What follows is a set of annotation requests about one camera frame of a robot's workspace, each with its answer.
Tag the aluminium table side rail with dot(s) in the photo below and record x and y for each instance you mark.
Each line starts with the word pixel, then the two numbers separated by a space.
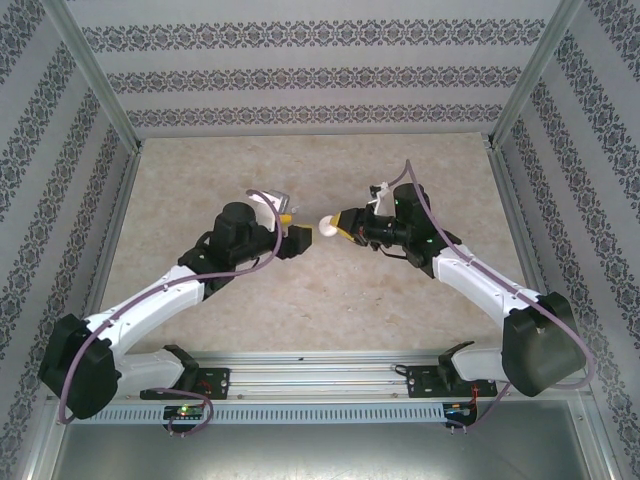
pixel 119 215
pixel 516 215

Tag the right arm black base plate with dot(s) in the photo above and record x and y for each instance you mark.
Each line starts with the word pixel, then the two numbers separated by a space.
pixel 417 382

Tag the right controller circuit board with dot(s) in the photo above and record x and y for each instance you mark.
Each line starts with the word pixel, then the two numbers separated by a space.
pixel 457 411

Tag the controller circuit board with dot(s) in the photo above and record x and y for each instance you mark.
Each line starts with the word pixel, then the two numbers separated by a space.
pixel 457 411
pixel 185 411

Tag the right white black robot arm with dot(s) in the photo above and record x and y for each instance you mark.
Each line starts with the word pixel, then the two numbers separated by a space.
pixel 540 345

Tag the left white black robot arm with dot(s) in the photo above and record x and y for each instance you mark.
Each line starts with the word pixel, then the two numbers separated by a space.
pixel 150 305

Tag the aluminium frame post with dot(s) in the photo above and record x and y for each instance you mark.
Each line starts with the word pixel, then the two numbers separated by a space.
pixel 95 75
pixel 535 75

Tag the left controller circuit board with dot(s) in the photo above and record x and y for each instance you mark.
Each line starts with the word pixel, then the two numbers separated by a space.
pixel 185 411

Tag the aluminium mounting rail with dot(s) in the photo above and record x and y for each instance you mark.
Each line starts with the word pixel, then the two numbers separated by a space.
pixel 320 375

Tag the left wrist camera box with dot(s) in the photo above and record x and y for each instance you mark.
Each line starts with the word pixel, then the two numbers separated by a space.
pixel 277 200

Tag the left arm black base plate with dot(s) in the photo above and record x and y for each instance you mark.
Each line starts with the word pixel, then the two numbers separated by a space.
pixel 220 380

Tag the grey metal sheet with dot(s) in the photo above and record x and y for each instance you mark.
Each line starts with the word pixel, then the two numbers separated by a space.
pixel 320 450

